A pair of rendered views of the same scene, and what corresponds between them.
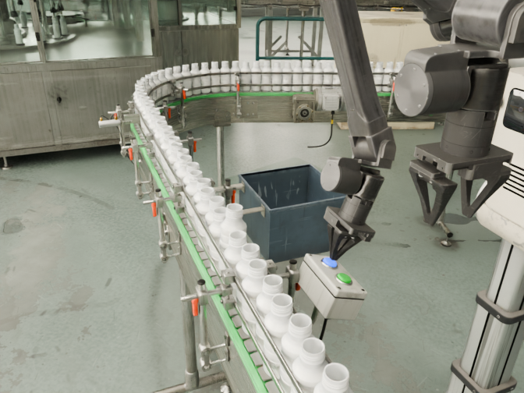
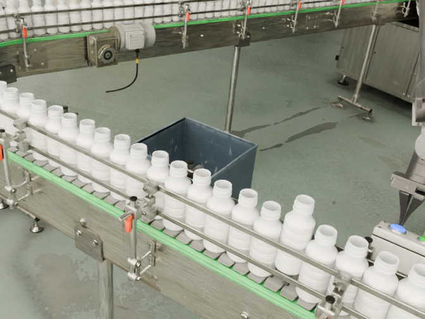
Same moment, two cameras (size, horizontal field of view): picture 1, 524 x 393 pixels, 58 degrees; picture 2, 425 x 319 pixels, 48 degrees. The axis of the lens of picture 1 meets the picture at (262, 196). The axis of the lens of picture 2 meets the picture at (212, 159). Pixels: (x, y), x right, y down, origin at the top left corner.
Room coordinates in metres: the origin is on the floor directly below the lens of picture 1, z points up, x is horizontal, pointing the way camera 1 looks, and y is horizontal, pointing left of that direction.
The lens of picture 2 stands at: (0.43, 0.66, 1.71)
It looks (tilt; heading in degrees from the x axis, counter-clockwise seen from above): 30 degrees down; 324
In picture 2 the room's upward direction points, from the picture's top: 6 degrees clockwise
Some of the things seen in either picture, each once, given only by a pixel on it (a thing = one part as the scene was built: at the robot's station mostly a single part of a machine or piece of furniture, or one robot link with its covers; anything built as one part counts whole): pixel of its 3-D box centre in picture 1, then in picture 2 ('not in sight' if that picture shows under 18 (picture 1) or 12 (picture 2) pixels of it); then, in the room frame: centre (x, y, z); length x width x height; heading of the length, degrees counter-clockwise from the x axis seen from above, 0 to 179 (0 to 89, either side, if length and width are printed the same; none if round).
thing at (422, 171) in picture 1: (444, 189); not in sight; (0.55, -0.23, 1.44); 0.07 x 0.07 x 0.09; 23
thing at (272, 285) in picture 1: (271, 314); (409, 304); (0.71, -0.02, 1.08); 0.06 x 0.06 x 0.17
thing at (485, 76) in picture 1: (474, 85); not in sight; (0.55, -0.24, 1.57); 0.07 x 0.06 x 0.07; 113
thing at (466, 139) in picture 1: (467, 135); not in sight; (0.55, -0.25, 1.51); 0.10 x 0.07 x 0.07; 113
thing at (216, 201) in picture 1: (217, 228); (243, 225); (1.04, 0.11, 1.08); 0.06 x 0.06 x 0.17
